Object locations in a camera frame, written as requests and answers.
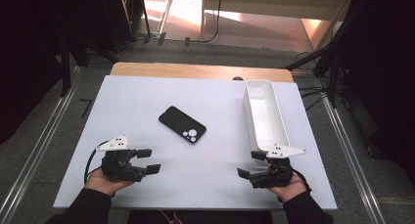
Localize white oblong container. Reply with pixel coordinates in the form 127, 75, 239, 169
242, 79, 291, 154

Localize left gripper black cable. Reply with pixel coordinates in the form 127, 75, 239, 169
83, 140, 109, 186

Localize person's left hand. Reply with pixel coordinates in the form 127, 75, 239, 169
83, 166, 135, 198

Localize light wooden cabinet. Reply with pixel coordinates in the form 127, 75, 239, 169
200, 0, 357, 53

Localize black and red zippered bag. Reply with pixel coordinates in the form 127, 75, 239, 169
126, 209, 274, 224

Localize black floor cables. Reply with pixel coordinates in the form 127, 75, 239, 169
298, 85, 331, 112

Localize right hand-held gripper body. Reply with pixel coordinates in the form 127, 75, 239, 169
249, 144, 308, 190

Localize metal stand legs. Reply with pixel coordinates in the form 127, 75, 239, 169
142, 0, 174, 47

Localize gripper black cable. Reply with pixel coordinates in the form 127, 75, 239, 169
292, 168, 312, 193
83, 140, 109, 186

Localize black tripod stand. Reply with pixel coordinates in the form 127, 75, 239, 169
59, 31, 119, 98
284, 37, 347, 109

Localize hanging black cable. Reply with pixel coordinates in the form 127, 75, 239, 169
187, 0, 224, 44

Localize person's right hand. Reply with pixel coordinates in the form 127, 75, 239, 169
267, 173, 308, 203

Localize metal floor rail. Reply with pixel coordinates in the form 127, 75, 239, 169
321, 93, 389, 224
0, 67, 81, 224

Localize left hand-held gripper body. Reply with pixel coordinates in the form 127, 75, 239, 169
96, 134, 149, 183

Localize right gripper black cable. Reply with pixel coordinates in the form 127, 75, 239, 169
292, 168, 312, 193

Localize black equipment rack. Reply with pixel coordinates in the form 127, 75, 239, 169
100, 0, 147, 53

